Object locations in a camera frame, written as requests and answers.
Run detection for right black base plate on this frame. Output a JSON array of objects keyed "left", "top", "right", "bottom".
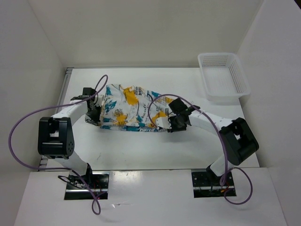
[{"left": 191, "top": 169, "right": 237, "bottom": 198}]

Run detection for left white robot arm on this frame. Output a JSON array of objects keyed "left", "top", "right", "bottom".
[{"left": 38, "top": 88, "right": 103, "bottom": 188}]

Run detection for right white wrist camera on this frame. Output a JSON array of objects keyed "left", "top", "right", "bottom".
[{"left": 155, "top": 117, "right": 172, "bottom": 129}]

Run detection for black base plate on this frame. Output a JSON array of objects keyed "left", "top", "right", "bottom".
[
  {"left": 191, "top": 169, "right": 237, "bottom": 198},
  {"left": 58, "top": 172, "right": 110, "bottom": 201}
]

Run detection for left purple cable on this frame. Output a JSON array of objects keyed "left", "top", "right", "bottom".
[{"left": 8, "top": 74, "right": 109, "bottom": 216}]

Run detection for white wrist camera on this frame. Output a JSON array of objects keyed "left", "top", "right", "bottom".
[
  {"left": 155, "top": 117, "right": 172, "bottom": 129},
  {"left": 94, "top": 95, "right": 105, "bottom": 107}
]

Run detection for white plastic basket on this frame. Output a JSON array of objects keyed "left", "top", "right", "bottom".
[{"left": 198, "top": 52, "right": 251, "bottom": 103}]

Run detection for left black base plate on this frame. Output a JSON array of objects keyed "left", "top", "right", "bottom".
[{"left": 58, "top": 172, "right": 110, "bottom": 201}]

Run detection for colourful printed shorts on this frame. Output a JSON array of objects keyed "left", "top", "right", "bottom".
[{"left": 99, "top": 84, "right": 173, "bottom": 132}]

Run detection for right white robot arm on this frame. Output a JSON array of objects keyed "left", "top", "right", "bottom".
[{"left": 168, "top": 98, "right": 259, "bottom": 185}]

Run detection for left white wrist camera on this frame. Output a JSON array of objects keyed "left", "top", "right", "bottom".
[{"left": 94, "top": 95, "right": 105, "bottom": 107}]

